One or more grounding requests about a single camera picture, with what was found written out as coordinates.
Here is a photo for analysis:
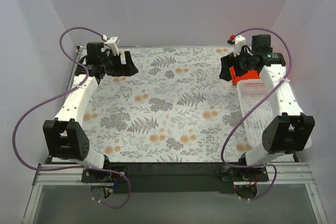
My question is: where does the orange t shirt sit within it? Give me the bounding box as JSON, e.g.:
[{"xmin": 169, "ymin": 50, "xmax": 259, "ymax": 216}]
[{"xmin": 229, "ymin": 67, "xmax": 260, "ymax": 86}]

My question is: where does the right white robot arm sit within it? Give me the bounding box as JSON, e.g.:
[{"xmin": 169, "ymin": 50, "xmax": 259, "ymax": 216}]
[{"xmin": 219, "ymin": 34, "xmax": 315, "ymax": 181}]

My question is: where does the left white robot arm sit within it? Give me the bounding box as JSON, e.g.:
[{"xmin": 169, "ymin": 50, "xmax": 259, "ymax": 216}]
[{"xmin": 43, "ymin": 42, "xmax": 139, "ymax": 182}]

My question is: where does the white plastic basket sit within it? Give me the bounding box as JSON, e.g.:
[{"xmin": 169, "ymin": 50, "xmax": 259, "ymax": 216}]
[{"xmin": 237, "ymin": 79, "xmax": 315, "ymax": 154}]

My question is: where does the floral table mat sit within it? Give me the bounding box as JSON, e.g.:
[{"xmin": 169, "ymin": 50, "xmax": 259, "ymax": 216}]
[{"xmin": 82, "ymin": 47, "xmax": 253, "ymax": 162}]

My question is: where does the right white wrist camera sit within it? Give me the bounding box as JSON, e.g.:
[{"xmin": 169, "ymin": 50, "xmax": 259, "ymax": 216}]
[{"xmin": 227, "ymin": 35, "xmax": 246, "ymax": 57}]

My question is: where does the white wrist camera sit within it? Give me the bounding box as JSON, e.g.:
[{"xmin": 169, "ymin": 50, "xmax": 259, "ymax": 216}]
[
  {"xmin": 104, "ymin": 36, "xmax": 120, "ymax": 55},
  {"xmin": 227, "ymin": 35, "xmax": 246, "ymax": 57}
]

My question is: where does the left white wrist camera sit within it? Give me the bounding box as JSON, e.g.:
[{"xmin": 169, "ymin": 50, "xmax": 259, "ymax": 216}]
[{"xmin": 104, "ymin": 36, "xmax": 120, "ymax": 55}]

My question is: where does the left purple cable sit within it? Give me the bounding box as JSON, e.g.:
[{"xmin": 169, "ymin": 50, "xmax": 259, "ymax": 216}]
[{"xmin": 12, "ymin": 26, "xmax": 131, "ymax": 209}]

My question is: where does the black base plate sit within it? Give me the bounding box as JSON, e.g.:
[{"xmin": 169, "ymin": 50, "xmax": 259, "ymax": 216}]
[{"xmin": 81, "ymin": 162, "xmax": 269, "ymax": 194}]

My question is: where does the aluminium frame rail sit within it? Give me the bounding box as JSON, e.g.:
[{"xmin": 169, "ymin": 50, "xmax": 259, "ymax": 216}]
[{"xmin": 33, "ymin": 162, "xmax": 315, "ymax": 186}]

